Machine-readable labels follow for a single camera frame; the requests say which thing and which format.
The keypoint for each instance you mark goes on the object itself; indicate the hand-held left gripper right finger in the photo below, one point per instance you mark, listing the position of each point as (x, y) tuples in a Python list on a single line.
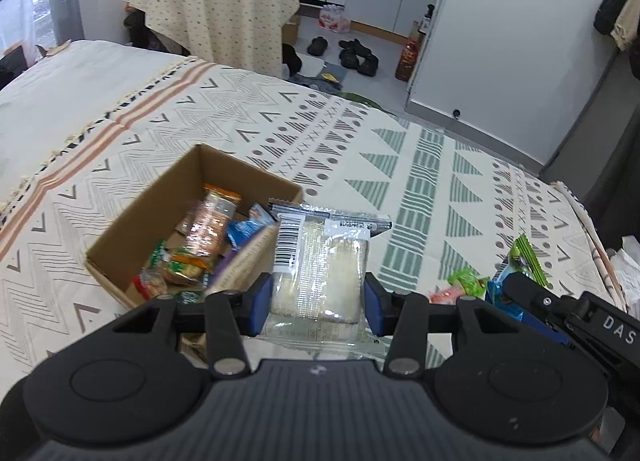
[(376, 303)]

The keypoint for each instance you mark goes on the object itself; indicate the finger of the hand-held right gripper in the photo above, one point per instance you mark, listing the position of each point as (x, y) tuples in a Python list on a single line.
[(547, 331), (535, 296)]

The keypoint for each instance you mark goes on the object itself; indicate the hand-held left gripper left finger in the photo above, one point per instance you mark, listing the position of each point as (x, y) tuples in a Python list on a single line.
[(260, 303)]

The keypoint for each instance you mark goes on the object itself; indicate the purple snack packet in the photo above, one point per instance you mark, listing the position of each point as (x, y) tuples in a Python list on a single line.
[(240, 261)]

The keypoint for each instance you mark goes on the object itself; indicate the clear white cracker packet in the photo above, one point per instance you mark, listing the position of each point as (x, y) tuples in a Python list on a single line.
[(320, 261)]

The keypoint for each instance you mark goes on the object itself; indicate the light blue snack packet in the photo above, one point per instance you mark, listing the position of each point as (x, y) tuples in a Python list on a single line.
[(245, 231)]

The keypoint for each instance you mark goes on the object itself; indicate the green orange snack packet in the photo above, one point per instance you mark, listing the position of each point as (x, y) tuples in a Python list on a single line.
[(182, 266)]

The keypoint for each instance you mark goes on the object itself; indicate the red snack packet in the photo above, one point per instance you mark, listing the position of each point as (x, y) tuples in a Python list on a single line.
[(150, 286)]

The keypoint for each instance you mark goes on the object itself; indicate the cardboard box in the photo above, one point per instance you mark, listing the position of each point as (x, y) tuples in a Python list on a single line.
[(135, 221)]

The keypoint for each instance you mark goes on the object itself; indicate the green striped snack packet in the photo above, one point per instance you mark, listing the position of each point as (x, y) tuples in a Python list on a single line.
[(525, 256)]

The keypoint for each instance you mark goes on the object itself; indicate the small green snack packet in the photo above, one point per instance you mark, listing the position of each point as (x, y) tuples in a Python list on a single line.
[(467, 281)]

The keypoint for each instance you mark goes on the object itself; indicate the pink orange snack packet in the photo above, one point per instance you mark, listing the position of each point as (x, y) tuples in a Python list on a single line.
[(445, 295)]

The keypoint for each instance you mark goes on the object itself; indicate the white plastic bag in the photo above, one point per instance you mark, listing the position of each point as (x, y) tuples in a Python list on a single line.
[(625, 276)]

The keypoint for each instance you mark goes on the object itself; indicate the patterned bed blanket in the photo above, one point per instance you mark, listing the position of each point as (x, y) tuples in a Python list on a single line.
[(350, 141)]

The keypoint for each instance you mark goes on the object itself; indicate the black slipper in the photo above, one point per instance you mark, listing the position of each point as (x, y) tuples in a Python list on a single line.
[(354, 45), (348, 57), (368, 66), (317, 46)]

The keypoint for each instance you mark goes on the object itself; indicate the brown tea bottle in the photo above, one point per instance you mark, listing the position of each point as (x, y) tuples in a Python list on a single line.
[(407, 58)]

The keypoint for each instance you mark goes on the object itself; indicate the brown storage carton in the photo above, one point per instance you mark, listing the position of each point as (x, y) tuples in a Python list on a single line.
[(291, 30)]

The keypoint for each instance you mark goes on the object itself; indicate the white bed sheet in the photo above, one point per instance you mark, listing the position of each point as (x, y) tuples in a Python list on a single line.
[(75, 86)]

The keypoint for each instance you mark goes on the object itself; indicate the shrink-wrapped water bottle pack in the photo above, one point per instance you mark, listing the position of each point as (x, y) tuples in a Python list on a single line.
[(335, 19)]

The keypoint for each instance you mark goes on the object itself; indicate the beige hanging garment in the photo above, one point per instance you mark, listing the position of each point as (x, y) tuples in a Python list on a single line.
[(629, 23)]

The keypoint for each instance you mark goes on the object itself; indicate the round table with dotted cloth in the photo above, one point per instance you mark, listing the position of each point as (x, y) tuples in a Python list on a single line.
[(215, 6)]

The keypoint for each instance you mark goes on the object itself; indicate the grey upright case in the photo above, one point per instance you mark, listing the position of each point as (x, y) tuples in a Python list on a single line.
[(65, 8)]

